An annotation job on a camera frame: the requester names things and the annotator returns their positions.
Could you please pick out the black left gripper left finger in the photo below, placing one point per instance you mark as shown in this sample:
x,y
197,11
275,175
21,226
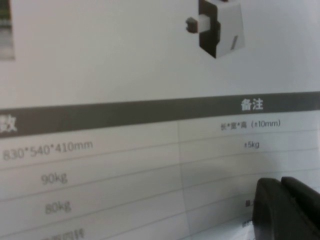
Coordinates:
x,y
272,215

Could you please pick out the white product catalogue book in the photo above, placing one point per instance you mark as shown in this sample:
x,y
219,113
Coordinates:
x,y
100,75

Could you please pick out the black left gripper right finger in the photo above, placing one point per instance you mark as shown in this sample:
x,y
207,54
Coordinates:
x,y
308,215

